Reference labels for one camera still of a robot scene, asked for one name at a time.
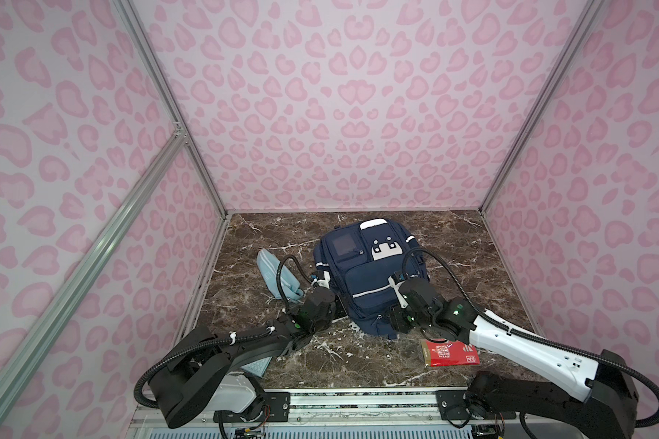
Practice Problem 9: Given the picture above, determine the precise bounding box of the aluminium frame corner post right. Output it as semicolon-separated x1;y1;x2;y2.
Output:
479;0;609;219

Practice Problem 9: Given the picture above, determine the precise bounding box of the navy blue student backpack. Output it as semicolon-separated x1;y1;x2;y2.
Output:
313;218;429;339

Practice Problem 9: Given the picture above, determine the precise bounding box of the teal water bottle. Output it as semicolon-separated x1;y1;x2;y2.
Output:
256;249;304;302

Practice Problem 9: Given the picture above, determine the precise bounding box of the grey calculator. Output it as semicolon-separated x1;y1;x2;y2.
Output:
241;356;274;378

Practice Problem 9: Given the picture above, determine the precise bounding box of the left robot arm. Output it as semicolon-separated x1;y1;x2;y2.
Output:
134;286;337;429

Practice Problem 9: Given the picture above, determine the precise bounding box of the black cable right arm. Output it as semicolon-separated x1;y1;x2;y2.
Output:
399;248;659;429

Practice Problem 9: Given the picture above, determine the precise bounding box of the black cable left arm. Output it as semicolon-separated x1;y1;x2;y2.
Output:
133;254;315;410

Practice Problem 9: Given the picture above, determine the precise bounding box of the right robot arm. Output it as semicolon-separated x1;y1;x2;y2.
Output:
389;274;639;438

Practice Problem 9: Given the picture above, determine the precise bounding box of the aluminium frame corner post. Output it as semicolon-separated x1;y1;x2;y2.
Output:
113;0;228;219
479;0;609;219

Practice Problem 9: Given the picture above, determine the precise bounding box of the aluminium diagonal frame bar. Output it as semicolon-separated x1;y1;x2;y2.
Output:
0;131;188;439

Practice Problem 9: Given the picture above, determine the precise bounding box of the aluminium frame corner post left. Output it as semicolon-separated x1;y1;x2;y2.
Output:
113;0;228;219

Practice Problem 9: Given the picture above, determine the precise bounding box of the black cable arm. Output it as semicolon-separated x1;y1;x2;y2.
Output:
399;248;659;429
133;254;315;410

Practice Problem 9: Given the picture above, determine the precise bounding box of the red card box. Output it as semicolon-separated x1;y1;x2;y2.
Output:
421;339;481;368

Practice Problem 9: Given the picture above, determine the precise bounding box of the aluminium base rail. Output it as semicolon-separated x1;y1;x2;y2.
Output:
124;386;605;439

